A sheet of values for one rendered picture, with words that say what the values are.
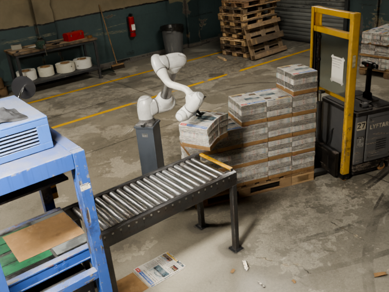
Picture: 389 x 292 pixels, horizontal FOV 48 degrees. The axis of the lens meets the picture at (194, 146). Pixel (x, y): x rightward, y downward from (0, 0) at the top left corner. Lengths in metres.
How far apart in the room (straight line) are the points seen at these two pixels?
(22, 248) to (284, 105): 2.87
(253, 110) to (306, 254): 1.50
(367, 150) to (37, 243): 3.66
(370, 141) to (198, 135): 2.25
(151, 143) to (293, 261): 1.73
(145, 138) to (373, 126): 2.53
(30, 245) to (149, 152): 1.68
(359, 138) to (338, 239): 1.34
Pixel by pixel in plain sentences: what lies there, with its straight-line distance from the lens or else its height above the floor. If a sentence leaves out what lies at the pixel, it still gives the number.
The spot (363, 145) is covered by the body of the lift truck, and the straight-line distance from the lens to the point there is 5.28.
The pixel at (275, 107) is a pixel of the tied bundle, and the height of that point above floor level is 0.98.
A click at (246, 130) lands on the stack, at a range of 4.59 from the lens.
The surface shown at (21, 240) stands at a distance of 3.36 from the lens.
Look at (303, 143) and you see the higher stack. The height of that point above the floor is 0.49.
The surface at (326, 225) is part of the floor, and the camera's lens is 4.53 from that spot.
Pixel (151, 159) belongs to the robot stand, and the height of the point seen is 0.64.
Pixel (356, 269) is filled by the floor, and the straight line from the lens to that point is 4.07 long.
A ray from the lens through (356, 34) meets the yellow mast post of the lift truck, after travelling 4.73.
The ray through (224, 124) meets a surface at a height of 1.08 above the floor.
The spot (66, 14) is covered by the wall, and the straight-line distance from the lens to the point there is 10.65.
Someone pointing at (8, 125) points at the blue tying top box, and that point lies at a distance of 2.65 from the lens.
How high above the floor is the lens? 2.58
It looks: 25 degrees down
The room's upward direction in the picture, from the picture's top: 5 degrees counter-clockwise
